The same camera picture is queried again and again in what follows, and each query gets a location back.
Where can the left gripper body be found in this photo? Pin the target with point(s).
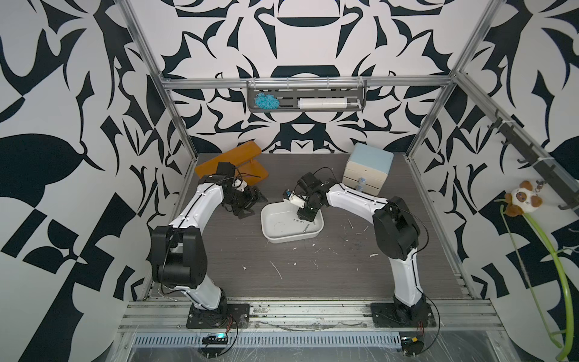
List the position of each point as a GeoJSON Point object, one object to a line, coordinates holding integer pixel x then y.
{"type": "Point", "coordinates": [240, 201]}

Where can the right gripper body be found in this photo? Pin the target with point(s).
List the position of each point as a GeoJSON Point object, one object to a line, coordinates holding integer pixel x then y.
{"type": "Point", "coordinates": [305, 210]}

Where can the white plastic storage tray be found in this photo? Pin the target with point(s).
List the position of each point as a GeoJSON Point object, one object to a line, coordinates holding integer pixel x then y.
{"type": "Point", "coordinates": [280, 224]}

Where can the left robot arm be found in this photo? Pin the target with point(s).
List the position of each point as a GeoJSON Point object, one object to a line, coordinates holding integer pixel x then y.
{"type": "Point", "coordinates": [179, 258]}

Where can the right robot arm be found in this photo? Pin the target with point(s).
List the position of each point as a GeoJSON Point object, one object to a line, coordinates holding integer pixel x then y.
{"type": "Point", "coordinates": [396, 232]}

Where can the blue white drawer box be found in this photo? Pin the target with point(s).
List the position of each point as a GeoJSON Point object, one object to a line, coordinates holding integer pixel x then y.
{"type": "Point", "coordinates": [367, 169]}

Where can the orange wooden shelf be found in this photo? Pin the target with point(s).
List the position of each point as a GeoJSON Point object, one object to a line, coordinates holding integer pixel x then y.
{"type": "Point", "coordinates": [243, 157]}

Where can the white roll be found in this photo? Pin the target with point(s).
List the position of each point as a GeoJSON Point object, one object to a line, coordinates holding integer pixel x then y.
{"type": "Point", "coordinates": [323, 103]}

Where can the teal scrunchie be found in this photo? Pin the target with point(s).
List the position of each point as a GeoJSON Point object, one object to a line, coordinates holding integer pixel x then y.
{"type": "Point", "coordinates": [266, 102]}

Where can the small controller board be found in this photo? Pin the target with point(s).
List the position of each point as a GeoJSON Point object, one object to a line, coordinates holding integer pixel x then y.
{"type": "Point", "coordinates": [215, 339]}

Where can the plush toy animal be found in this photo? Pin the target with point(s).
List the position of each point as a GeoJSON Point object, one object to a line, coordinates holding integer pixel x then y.
{"type": "Point", "coordinates": [522, 200]}

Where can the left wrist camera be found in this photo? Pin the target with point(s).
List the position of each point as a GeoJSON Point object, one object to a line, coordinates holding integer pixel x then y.
{"type": "Point", "coordinates": [239, 185]}

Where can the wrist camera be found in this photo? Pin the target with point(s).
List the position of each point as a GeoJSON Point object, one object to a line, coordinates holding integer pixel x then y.
{"type": "Point", "coordinates": [239, 185]}
{"type": "Point", "coordinates": [291, 197]}

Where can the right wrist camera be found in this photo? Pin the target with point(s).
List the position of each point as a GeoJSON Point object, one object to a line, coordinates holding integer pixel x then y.
{"type": "Point", "coordinates": [291, 197]}

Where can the grey wall rack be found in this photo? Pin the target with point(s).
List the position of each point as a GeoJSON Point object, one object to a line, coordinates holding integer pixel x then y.
{"type": "Point", "coordinates": [290, 91]}

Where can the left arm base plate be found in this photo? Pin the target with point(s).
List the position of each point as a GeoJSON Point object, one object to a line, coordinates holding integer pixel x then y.
{"type": "Point", "coordinates": [235, 315]}

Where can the white perforated cable duct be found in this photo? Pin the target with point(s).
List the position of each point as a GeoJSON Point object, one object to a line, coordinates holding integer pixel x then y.
{"type": "Point", "coordinates": [341, 339]}

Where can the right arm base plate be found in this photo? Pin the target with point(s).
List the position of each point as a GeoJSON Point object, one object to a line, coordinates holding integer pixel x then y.
{"type": "Point", "coordinates": [392, 315]}

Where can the black hook rail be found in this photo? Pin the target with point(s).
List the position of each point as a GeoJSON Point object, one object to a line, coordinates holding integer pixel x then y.
{"type": "Point", "coordinates": [536, 157]}

